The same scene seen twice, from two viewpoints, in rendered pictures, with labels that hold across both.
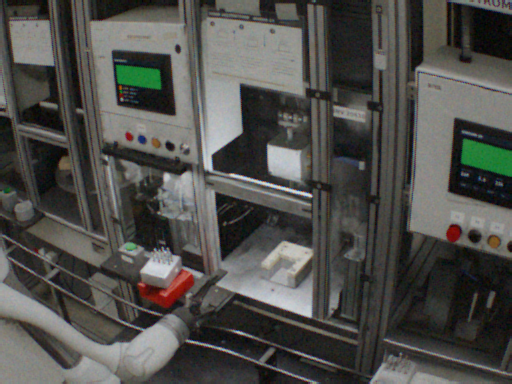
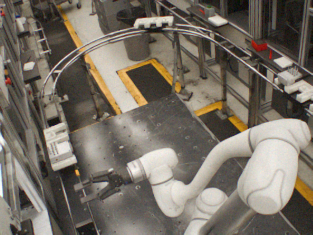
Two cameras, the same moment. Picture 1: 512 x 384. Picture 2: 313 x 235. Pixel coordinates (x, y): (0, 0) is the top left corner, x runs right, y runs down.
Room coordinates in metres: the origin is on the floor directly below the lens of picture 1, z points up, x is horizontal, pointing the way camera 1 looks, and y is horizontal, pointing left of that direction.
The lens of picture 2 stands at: (1.86, 0.95, 2.16)
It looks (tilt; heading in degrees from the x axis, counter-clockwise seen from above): 39 degrees down; 220
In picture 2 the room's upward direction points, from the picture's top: 11 degrees counter-clockwise
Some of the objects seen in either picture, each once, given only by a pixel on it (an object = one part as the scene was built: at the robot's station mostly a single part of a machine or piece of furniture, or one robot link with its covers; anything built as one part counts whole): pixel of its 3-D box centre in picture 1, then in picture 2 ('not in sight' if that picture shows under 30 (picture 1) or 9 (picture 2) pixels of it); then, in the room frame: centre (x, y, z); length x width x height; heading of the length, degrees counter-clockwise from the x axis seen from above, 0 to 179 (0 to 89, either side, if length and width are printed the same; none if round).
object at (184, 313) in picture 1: (187, 316); (119, 178); (1.28, 0.21, 1.12); 0.09 x 0.07 x 0.08; 146
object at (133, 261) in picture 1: (135, 259); not in sight; (1.77, 0.45, 0.97); 0.08 x 0.08 x 0.12; 56
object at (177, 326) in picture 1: (172, 330); (135, 171); (1.22, 0.25, 1.12); 0.09 x 0.06 x 0.09; 56
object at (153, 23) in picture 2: not in sight; (154, 24); (-0.53, -0.85, 0.84); 0.37 x 0.14 x 0.10; 114
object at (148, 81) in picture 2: not in sight; (150, 82); (-0.67, -1.15, 0.01); 1.00 x 0.55 x 0.01; 56
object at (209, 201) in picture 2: not in sight; (212, 210); (1.08, 0.53, 0.85); 0.18 x 0.16 x 0.22; 9
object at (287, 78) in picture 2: not in sight; (289, 74); (-0.01, 0.56, 0.92); 0.13 x 0.10 x 0.09; 146
